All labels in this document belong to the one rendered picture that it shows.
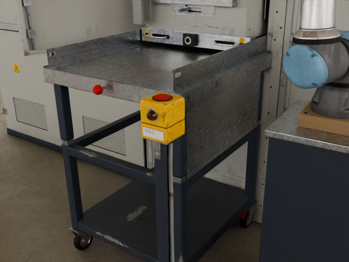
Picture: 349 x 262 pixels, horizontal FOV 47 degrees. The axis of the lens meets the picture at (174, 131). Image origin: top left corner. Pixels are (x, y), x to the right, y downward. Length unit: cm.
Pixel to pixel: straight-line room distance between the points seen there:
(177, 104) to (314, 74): 35
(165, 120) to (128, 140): 141
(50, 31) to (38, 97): 101
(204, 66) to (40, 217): 128
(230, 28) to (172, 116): 79
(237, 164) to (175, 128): 105
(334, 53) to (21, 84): 227
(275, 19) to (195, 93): 63
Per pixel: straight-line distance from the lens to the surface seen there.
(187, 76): 125
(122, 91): 132
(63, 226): 213
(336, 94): 122
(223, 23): 169
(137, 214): 184
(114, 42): 180
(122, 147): 241
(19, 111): 309
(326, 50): 108
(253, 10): 170
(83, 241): 192
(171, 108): 94
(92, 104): 246
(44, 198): 239
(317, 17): 107
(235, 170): 202
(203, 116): 136
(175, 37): 181
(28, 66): 284
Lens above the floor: 120
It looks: 23 degrees down
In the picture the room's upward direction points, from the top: 1 degrees counter-clockwise
